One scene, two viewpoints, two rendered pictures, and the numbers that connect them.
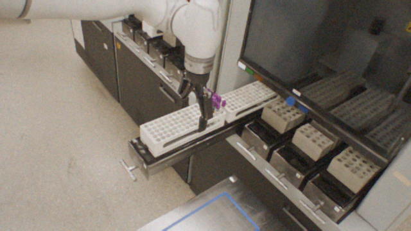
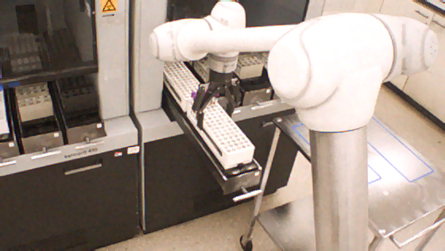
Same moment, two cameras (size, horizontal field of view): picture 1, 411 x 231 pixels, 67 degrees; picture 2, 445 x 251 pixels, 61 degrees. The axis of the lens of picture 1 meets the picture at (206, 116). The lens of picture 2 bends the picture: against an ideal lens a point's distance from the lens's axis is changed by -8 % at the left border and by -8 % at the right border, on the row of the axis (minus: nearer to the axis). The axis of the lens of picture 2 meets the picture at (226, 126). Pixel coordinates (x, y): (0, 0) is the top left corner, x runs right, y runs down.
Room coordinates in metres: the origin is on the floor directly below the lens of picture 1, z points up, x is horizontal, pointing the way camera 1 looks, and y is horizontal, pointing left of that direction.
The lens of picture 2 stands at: (0.59, 1.13, 1.69)
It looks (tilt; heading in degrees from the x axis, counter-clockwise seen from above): 38 degrees down; 279
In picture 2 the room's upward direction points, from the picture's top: 9 degrees clockwise
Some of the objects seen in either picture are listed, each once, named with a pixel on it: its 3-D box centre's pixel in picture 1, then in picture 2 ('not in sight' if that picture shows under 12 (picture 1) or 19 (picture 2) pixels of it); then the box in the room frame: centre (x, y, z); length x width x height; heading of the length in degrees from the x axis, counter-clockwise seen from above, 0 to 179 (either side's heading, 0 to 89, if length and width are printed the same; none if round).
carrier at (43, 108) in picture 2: (171, 38); (36, 110); (1.40, 0.23, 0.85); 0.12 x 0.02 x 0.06; 44
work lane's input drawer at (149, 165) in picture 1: (212, 124); (199, 121); (0.88, -0.03, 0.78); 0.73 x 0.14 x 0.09; 133
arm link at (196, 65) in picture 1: (199, 59); (222, 59); (0.81, 0.04, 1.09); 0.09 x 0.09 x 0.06
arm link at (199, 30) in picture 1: (200, 24); (223, 28); (0.82, 0.05, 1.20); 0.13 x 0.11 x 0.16; 48
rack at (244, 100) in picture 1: (248, 99); (181, 83); (1.00, -0.16, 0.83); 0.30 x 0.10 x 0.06; 133
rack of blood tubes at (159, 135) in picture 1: (184, 125); (218, 130); (0.79, 0.07, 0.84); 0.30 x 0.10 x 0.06; 133
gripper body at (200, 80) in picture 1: (197, 80); (219, 79); (0.81, 0.04, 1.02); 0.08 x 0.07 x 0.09; 43
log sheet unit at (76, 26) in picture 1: (75, 24); not in sight; (2.20, 1.12, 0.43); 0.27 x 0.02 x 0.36; 43
